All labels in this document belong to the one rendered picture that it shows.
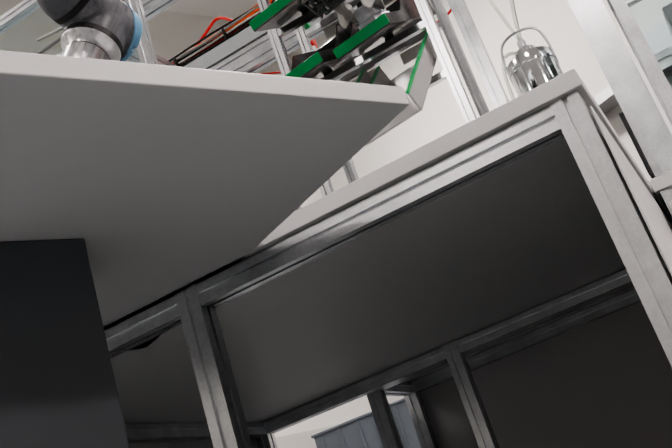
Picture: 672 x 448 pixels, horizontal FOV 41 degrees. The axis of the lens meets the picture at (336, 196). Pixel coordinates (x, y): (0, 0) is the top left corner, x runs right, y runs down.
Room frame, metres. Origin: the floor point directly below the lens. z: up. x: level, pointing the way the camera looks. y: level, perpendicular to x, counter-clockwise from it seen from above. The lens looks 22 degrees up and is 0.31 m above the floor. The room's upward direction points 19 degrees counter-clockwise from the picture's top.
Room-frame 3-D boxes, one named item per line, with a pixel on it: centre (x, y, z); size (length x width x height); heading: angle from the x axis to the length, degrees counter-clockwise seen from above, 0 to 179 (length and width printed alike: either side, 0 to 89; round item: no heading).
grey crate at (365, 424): (3.84, 0.06, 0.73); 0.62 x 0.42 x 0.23; 69
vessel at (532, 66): (2.23, -0.63, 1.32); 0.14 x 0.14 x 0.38
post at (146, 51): (1.91, 0.34, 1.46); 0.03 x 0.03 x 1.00; 69
